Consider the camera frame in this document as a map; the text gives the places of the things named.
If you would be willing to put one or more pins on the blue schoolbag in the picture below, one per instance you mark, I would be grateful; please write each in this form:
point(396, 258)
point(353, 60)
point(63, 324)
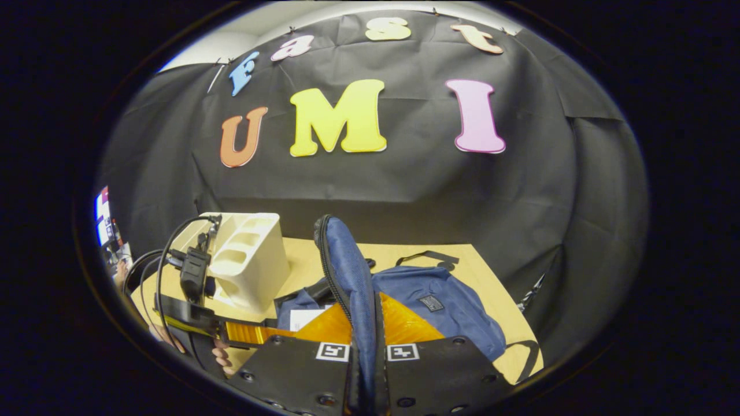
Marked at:
point(451, 312)

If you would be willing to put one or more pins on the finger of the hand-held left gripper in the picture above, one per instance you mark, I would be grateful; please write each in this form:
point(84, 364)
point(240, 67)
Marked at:
point(254, 334)

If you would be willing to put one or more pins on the cream plastic bookshelf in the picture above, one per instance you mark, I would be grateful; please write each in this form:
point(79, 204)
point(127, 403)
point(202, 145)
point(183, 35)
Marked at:
point(254, 271)

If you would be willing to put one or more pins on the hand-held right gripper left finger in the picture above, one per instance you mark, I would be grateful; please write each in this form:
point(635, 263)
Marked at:
point(295, 375)

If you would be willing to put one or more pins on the white cover book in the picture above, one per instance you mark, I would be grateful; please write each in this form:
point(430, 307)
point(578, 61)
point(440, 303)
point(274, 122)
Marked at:
point(305, 319)

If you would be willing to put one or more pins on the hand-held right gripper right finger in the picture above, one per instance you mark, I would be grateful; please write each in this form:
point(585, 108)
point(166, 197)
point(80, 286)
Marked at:
point(439, 375)

